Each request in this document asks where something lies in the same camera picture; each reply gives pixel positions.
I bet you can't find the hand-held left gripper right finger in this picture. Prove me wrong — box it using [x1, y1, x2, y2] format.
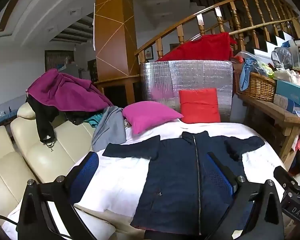
[206, 151, 285, 240]

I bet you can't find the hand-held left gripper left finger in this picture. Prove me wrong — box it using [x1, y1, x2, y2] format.
[16, 151, 100, 240]

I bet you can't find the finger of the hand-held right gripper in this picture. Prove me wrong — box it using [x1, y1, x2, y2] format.
[273, 166, 300, 188]

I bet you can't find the navy zip jacket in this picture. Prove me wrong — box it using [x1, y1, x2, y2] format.
[102, 130, 265, 236]

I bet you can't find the white bed sheet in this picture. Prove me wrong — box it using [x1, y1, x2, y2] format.
[1, 119, 287, 240]

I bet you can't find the grey garment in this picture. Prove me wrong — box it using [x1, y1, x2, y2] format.
[91, 106, 127, 153]

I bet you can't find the cream leather sofa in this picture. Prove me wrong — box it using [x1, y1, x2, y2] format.
[0, 102, 97, 212]

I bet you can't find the teal garment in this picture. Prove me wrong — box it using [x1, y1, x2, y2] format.
[83, 113, 104, 128]

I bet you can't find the wooden side table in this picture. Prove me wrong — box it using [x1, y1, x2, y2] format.
[235, 91, 300, 164]

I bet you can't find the black garment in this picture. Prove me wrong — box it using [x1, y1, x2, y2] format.
[26, 95, 59, 147]

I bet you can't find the red pillow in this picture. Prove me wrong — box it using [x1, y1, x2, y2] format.
[178, 88, 221, 124]

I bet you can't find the white cardboard box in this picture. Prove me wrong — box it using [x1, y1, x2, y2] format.
[273, 94, 295, 112]

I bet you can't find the magenta pillow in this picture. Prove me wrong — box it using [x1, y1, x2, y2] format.
[122, 101, 184, 135]

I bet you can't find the magenta fleece jacket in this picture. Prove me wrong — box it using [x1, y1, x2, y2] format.
[26, 68, 114, 113]

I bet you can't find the teal cardboard box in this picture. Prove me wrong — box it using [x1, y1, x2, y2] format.
[276, 79, 300, 107]

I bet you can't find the wicker basket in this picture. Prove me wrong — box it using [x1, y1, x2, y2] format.
[234, 70, 277, 103]

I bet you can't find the white plastic bag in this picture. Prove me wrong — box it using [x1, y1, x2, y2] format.
[274, 69, 300, 87]

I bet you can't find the light blue cloth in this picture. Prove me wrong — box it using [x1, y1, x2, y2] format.
[239, 57, 259, 92]

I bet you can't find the grey plastic bag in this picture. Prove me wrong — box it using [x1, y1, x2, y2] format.
[271, 47, 294, 70]

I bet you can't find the red garment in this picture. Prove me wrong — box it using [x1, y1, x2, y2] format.
[158, 32, 238, 62]

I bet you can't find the wooden pillar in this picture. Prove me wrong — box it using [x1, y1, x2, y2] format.
[93, 0, 140, 107]

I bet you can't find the wooden stair railing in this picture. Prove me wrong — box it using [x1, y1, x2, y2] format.
[134, 0, 300, 63]

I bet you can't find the black cable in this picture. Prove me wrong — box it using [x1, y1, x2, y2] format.
[0, 214, 18, 225]

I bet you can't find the dark framed wall picture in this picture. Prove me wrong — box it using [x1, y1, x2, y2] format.
[44, 50, 74, 71]

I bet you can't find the small framed wall picture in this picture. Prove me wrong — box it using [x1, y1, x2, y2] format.
[144, 45, 154, 61]

